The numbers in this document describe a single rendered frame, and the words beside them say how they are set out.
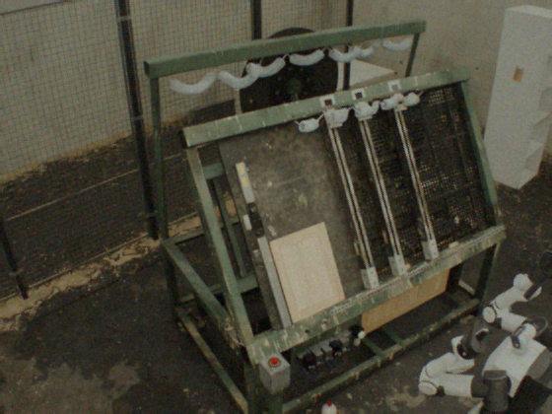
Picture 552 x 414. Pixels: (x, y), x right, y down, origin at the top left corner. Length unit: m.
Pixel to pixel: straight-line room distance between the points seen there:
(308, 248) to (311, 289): 0.24
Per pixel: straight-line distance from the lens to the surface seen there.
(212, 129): 2.71
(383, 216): 3.24
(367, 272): 3.16
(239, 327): 2.83
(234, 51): 3.19
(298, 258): 2.96
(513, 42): 6.16
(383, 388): 3.85
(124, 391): 3.93
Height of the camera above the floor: 2.99
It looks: 32 degrees down
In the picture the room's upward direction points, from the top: 1 degrees counter-clockwise
